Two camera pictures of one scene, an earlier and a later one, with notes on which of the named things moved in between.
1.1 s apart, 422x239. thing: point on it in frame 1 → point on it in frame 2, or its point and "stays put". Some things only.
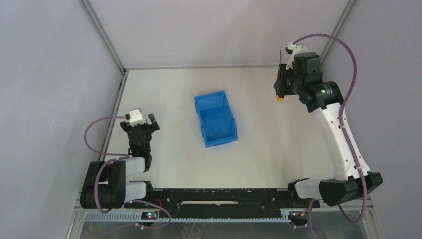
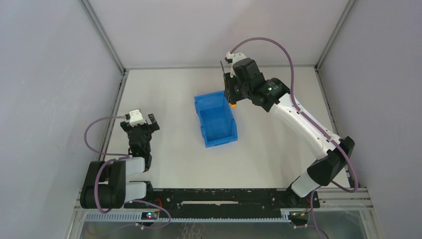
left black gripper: x=140 y=128 stays put
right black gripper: x=280 y=83 → x=229 y=93
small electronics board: x=149 y=215 stays put
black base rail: x=225 y=199 stays put
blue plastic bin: x=216 y=119 stays put
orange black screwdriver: x=280 y=85 → x=232 y=105
